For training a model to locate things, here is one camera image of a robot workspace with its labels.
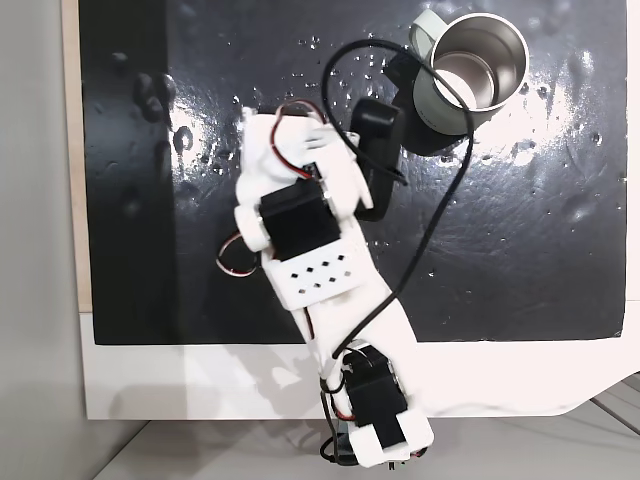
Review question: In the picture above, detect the mint green steel mug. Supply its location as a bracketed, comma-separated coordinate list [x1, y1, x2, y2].
[408, 10, 531, 157]

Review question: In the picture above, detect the black table mat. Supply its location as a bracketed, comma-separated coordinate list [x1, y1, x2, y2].
[77, 0, 629, 346]

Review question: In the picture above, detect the red white servo wire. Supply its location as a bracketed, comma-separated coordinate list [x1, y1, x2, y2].
[216, 231, 262, 279]
[271, 99, 327, 182]

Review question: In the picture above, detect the black camera box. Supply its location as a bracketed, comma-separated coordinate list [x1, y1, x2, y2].
[348, 97, 407, 224]

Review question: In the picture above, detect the black camera cable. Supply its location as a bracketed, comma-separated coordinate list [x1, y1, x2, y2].
[319, 39, 476, 464]

